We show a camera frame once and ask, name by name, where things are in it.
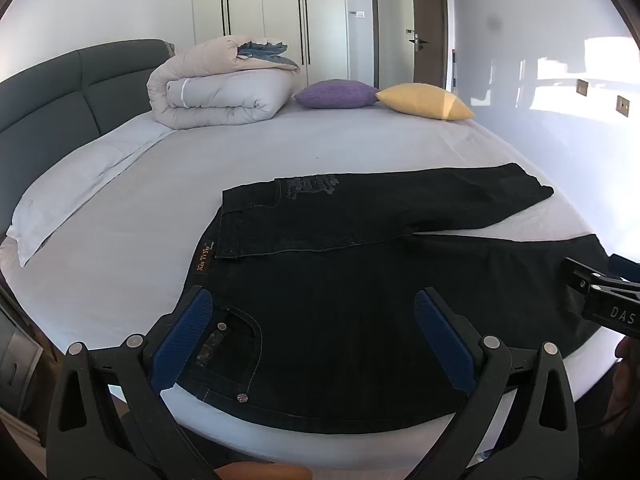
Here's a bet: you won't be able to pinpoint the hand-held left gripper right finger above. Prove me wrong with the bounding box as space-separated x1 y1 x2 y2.
414 287 584 480

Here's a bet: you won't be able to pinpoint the yellow cushion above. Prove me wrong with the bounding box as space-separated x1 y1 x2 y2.
376 83 476 122

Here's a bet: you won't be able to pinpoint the grey bedside cabinet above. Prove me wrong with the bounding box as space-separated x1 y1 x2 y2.
0 285 45 443

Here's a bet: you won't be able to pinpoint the purple cushion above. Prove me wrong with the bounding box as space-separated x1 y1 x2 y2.
293 80 380 110

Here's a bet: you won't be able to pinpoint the black denim pants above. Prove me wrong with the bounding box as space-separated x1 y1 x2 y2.
150 162 617 435

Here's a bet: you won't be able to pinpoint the grey padded headboard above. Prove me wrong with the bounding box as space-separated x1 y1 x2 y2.
0 39 176 236

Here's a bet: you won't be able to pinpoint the white pillow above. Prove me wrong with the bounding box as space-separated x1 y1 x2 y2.
6 119 176 268

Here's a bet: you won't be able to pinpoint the person's right hand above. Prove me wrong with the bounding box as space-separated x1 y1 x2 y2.
614 336 640 376

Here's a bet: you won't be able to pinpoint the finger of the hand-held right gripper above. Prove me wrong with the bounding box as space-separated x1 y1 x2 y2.
606 254 640 282
562 257 640 338

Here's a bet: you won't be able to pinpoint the white wardrobe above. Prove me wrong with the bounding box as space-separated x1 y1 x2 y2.
191 0 350 85

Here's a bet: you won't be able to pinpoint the bed with white sheet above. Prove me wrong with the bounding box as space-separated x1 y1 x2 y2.
0 102 618 463

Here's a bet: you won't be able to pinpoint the blue folded cloth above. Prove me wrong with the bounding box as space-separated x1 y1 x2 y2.
236 41 301 72

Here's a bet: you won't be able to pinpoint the folded beige white duvet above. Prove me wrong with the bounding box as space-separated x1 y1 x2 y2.
146 35 301 130

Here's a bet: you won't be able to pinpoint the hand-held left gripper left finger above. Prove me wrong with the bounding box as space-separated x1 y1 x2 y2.
47 286 217 480

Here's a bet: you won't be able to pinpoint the brown wooden door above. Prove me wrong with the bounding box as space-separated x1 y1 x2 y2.
409 0 449 90

